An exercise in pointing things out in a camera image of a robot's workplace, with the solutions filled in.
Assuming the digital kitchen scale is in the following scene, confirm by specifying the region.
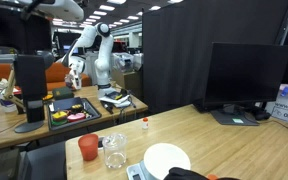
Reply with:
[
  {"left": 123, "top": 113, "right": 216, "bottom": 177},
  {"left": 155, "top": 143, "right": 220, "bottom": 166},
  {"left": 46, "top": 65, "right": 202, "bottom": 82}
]
[{"left": 126, "top": 161, "right": 149, "bottom": 180}]

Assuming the white bowl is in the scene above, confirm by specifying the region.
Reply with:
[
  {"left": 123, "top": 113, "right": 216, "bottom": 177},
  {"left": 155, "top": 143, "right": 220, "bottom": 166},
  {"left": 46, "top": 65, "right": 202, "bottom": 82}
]
[{"left": 143, "top": 143, "right": 191, "bottom": 180}]

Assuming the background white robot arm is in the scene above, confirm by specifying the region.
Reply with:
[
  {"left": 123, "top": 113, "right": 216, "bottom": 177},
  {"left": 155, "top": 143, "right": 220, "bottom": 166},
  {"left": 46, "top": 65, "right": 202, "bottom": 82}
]
[{"left": 14, "top": 23, "right": 130, "bottom": 107}]

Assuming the clear glass jar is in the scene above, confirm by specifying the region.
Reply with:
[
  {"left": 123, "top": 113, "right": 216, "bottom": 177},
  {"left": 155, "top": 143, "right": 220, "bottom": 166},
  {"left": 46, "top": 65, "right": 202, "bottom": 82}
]
[{"left": 102, "top": 133, "right": 127, "bottom": 168}]

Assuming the black tray with toys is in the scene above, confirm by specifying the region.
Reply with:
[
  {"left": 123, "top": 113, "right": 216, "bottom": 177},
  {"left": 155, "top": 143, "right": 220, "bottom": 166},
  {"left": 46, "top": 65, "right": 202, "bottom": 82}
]
[{"left": 47, "top": 97, "right": 101, "bottom": 130}]

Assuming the wooden desk lamp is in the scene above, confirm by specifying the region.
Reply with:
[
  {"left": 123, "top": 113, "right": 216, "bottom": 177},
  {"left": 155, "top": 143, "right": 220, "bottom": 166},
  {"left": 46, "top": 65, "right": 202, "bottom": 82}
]
[{"left": 2, "top": 51, "right": 56, "bottom": 134}]

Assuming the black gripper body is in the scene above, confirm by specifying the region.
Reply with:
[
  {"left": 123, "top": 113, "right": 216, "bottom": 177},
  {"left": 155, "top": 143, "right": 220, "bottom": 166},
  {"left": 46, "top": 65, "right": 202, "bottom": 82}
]
[{"left": 14, "top": 55, "right": 47, "bottom": 123}]

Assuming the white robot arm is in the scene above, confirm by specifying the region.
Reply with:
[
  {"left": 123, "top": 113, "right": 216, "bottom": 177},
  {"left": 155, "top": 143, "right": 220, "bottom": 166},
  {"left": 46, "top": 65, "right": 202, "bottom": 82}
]
[{"left": 0, "top": 0, "right": 84, "bottom": 21}]

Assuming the black computer monitor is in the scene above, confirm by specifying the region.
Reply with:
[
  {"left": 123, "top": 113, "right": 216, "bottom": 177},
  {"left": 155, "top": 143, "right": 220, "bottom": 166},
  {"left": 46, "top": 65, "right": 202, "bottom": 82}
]
[{"left": 193, "top": 42, "right": 288, "bottom": 126}]

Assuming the orange plastic cup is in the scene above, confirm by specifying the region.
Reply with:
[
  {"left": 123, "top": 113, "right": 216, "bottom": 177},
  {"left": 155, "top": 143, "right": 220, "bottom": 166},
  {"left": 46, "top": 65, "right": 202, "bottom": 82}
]
[{"left": 78, "top": 134, "right": 98, "bottom": 161}]

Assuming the black curtain divider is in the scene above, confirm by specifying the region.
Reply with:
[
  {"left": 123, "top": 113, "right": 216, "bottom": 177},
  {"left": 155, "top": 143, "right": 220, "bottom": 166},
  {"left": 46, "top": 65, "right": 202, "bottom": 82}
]
[{"left": 142, "top": 0, "right": 288, "bottom": 113}]

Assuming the orange sofa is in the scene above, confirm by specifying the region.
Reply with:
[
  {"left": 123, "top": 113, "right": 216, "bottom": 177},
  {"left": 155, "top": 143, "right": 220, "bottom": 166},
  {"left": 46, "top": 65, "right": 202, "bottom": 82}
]
[{"left": 0, "top": 62, "right": 92, "bottom": 100}]

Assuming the small white orange-capped bottle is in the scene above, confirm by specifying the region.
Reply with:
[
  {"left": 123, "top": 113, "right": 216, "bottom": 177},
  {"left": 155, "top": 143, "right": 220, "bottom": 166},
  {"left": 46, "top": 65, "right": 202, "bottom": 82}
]
[{"left": 142, "top": 117, "right": 149, "bottom": 130}]

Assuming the dark green box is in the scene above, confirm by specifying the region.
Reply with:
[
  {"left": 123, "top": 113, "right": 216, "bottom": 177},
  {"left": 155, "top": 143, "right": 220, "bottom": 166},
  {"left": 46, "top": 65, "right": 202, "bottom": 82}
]
[{"left": 52, "top": 86, "right": 74, "bottom": 100}]

